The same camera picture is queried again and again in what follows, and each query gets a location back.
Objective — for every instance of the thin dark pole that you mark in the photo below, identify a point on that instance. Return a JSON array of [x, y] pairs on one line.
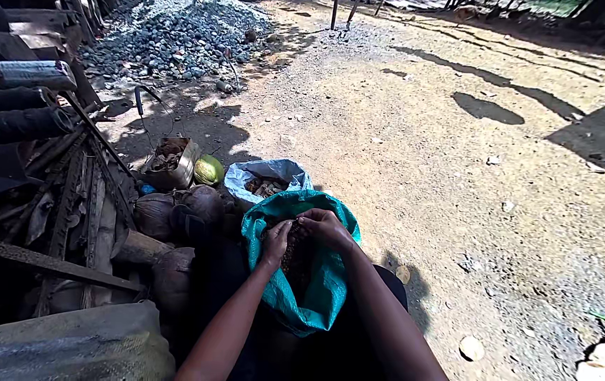
[[334, 15]]

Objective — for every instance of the brown round coconut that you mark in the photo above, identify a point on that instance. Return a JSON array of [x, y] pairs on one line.
[[153, 214], [206, 202], [173, 278]]

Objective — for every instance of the pile of brown beans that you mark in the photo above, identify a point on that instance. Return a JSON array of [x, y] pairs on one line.
[[293, 253]]

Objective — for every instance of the person's legs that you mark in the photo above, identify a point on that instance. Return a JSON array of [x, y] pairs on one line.
[[307, 360]]

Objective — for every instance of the tan round disc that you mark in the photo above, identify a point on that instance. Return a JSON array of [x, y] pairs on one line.
[[403, 274]]

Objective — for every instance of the person's right forearm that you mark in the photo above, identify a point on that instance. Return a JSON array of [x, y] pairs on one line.
[[387, 317]]

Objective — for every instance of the pale round disc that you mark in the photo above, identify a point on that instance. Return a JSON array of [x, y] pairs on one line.
[[471, 348]]

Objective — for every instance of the small grey can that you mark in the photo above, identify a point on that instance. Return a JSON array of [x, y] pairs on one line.
[[223, 86]]

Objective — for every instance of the person's left forearm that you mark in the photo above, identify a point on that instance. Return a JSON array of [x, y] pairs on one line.
[[236, 329]]

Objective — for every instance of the grey weathered sack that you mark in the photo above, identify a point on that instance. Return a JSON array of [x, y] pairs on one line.
[[75, 344]]

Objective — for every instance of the heap of brown scraps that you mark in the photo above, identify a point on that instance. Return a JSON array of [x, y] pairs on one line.
[[266, 187]]

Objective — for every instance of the black ribbed roll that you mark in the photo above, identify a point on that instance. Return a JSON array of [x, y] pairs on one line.
[[16, 126], [6, 100]]

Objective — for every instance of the teal woven sack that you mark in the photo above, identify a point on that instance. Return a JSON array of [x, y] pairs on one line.
[[288, 299]]

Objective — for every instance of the person's right fingers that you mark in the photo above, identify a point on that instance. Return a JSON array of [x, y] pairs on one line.
[[310, 217]]

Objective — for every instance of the pile of grey stones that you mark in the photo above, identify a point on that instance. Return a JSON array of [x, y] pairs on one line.
[[175, 45]]

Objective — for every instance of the person's left fingers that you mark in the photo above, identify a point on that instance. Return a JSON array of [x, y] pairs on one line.
[[283, 227]]

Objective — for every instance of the long dark wooden plank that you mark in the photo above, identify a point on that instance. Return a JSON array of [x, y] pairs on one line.
[[48, 263]]

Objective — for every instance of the person's right hand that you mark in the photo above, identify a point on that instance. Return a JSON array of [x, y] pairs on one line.
[[331, 230]]

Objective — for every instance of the white woven sack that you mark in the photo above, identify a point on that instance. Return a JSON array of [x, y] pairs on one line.
[[236, 182]]

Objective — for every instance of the person's left hand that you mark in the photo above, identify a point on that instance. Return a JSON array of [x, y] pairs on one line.
[[276, 245]]

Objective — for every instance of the pile of firewood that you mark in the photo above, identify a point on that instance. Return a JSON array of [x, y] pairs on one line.
[[90, 211]]

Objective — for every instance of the dry brown leaves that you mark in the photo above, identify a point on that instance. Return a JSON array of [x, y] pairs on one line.
[[168, 156]]

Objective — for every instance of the cut bamboo piece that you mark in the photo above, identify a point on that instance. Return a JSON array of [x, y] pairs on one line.
[[141, 247]]

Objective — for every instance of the green coconut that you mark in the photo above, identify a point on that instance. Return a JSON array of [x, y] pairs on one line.
[[208, 170]]

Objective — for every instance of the blue plastic piece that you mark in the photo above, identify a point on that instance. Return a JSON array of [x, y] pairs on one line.
[[147, 189]]

